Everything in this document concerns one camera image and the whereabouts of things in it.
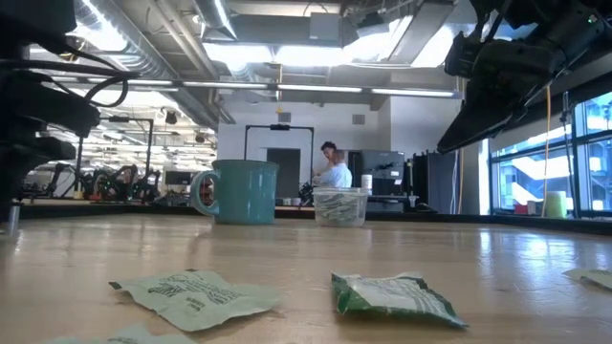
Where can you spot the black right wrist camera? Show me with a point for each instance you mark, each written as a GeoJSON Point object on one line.
{"type": "Point", "coordinates": [461, 55]}

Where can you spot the black ceiling spotlight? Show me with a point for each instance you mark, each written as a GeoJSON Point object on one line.
{"type": "Point", "coordinates": [171, 117]}

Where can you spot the black cabinet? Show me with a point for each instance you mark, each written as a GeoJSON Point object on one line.
{"type": "Point", "coordinates": [435, 181]}

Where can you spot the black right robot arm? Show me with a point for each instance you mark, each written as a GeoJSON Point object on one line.
{"type": "Point", "coordinates": [574, 24]}

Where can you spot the black computer monitor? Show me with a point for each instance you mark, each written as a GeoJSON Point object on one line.
{"type": "Point", "coordinates": [382, 165]}

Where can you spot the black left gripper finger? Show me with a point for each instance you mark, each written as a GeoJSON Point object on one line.
{"type": "Point", "coordinates": [24, 167]}

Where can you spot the grey wall vent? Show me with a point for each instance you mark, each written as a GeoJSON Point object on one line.
{"type": "Point", "coordinates": [358, 119]}
{"type": "Point", "coordinates": [284, 117]}

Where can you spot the ceiling strip light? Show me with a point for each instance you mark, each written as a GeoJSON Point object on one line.
{"type": "Point", "coordinates": [411, 92]}
{"type": "Point", "coordinates": [225, 85]}
{"type": "Point", "coordinates": [320, 88]}

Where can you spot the pale green roll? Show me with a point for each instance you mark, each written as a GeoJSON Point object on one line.
{"type": "Point", "coordinates": [555, 205]}

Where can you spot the pale green printed packet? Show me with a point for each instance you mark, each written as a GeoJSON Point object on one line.
{"type": "Point", "coordinates": [595, 278]}
{"type": "Point", "coordinates": [337, 203]}
{"type": "Point", "coordinates": [129, 337]}
{"type": "Point", "coordinates": [342, 219]}
{"type": "Point", "coordinates": [201, 301]}

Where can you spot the black aluminium table frame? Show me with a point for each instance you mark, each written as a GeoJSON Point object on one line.
{"type": "Point", "coordinates": [478, 220]}

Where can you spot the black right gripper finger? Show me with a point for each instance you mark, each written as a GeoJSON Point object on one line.
{"type": "Point", "coordinates": [478, 117]}

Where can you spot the silver metal post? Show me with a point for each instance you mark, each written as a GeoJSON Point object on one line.
{"type": "Point", "coordinates": [14, 221]}

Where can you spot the white paper cup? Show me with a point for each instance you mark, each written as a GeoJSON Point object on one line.
{"type": "Point", "coordinates": [367, 184]}

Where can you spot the glass window wall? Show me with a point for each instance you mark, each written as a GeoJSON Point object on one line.
{"type": "Point", "coordinates": [526, 181]}

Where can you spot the small red box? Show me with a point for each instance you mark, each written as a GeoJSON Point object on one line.
{"type": "Point", "coordinates": [521, 209]}

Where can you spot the black background rig frame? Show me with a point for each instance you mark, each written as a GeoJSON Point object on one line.
{"type": "Point", "coordinates": [279, 127]}
{"type": "Point", "coordinates": [119, 119]}

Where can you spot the teal ceramic mug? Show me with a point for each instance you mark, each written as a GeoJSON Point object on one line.
{"type": "Point", "coordinates": [244, 191]}

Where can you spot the black background robot arm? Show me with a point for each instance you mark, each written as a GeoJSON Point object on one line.
{"type": "Point", "coordinates": [58, 180]}
{"type": "Point", "coordinates": [126, 181]}

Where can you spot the clear plastic container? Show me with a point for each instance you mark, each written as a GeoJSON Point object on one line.
{"type": "Point", "coordinates": [341, 190]}

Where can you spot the dark grey door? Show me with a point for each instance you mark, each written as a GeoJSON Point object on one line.
{"type": "Point", "coordinates": [284, 172]}

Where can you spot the black tripod stand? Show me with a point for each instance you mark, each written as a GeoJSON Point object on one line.
{"type": "Point", "coordinates": [566, 114]}

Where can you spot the person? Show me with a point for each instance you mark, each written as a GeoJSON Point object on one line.
{"type": "Point", "coordinates": [329, 149]}
{"type": "Point", "coordinates": [339, 177]}

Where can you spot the black computer mouse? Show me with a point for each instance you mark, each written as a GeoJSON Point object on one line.
{"type": "Point", "coordinates": [424, 208]}

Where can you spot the dark green edged packet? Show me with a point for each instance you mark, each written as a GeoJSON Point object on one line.
{"type": "Point", "coordinates": [392, 298]}

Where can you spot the small white container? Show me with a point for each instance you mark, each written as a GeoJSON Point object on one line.
{"type": "Point", "coordinates": [531, 207]}

